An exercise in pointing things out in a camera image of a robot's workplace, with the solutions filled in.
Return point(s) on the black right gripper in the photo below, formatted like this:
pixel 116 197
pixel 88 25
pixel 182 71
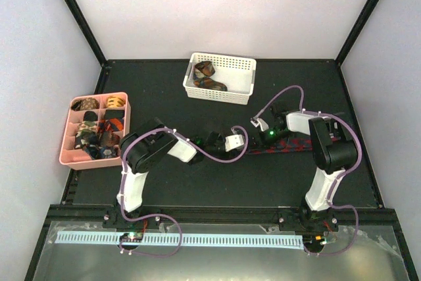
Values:
pixel 264 141

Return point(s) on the red navy striped tie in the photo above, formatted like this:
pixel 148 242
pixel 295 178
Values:
pixel 290 145

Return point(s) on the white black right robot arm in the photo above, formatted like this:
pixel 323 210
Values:
pixel 336 150

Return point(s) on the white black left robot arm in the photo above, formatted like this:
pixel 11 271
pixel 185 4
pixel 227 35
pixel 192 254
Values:
pixel 144 148

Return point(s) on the white perforated plastic basket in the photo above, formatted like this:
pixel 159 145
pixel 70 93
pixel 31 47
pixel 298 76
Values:
pixel 236 73

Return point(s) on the brown patterned tie in basket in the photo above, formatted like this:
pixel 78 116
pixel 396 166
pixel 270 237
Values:
pixel 202 77

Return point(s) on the orange navy striped tie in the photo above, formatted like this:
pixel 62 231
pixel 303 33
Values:
pixel 111 125

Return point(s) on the orange patterned rolled tie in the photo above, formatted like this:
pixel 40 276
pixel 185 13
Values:
pixel 113 102

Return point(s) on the dark geometric rolled tie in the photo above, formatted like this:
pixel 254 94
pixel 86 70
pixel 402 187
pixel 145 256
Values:
pixel 98 152

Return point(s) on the pink divided organizer tray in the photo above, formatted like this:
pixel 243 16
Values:
pixel 72 149

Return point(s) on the black rolled tie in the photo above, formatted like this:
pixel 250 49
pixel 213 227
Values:
pixel 90 116

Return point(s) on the camouflage rolled tie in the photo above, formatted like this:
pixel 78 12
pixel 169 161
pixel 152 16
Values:
pixel 87 131

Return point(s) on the brown monogram rolled tie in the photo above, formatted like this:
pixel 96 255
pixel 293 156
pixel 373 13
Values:
pixel 85 104

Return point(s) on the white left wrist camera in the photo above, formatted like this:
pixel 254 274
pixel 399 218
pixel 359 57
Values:
pixel 234 142

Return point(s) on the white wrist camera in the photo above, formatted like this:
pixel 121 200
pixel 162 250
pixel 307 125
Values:
pixel 234 142
pixel 260 124

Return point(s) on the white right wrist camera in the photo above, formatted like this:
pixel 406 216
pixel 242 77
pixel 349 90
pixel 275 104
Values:
pixel 260 124

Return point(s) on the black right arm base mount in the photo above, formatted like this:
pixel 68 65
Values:
pixel 302 219

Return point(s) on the light blue slotted cable duct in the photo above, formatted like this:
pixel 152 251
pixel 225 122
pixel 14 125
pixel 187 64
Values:
pixel 183 240

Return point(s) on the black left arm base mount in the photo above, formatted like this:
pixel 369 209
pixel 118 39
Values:
pixel 114 219

